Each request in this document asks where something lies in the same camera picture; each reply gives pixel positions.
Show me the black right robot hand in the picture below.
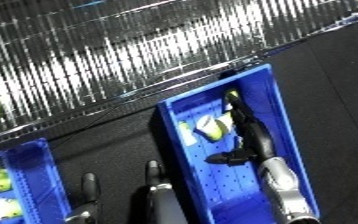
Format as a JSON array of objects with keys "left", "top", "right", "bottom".
[{"left": 203, "top": 89, "right": 279, "bottom": 167}]

